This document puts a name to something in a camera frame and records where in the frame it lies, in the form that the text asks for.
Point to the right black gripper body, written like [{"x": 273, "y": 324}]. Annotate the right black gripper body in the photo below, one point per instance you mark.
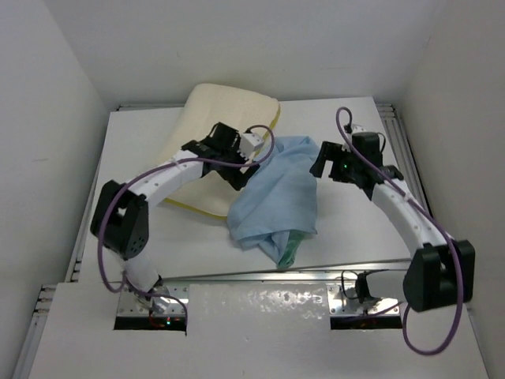
[{"x": 343, "y": 165}]

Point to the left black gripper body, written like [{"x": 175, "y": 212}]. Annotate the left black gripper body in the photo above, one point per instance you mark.
[{"x": 233, "y": 174}]

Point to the cream pillow with yellow edge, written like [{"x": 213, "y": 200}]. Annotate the cream pillow with yellow edge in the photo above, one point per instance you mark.
[{"x": 210, "y": 123}]

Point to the light blue pillowcase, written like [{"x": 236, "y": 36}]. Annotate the light blue pillowcase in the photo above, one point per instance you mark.
[{"x": 277, "y": 209}]

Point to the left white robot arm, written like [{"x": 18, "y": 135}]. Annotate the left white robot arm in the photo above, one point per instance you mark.
[{"x": 120, "y": 221}]

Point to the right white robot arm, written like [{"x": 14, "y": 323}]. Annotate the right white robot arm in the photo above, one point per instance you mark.
[{"x": 442, "y": 269}]

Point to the white front cover panel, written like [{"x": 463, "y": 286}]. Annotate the white front cover panel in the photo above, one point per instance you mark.
[{"x": 235, "y": 331}]

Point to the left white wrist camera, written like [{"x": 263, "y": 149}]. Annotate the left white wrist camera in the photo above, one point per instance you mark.
[{"x": 250, "y": 143}]

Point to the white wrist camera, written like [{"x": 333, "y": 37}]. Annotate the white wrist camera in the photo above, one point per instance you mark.
[
  {"x": 250, "y": 143},
  {"x": 351, "y": 129}
]

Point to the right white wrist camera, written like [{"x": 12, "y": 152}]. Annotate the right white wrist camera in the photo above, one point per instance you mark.
[{"x": 351, "y": 129}]

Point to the aluminium frame rail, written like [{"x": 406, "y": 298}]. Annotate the aluminium frame rail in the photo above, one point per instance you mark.
[{"x": 133, "y": 134}]

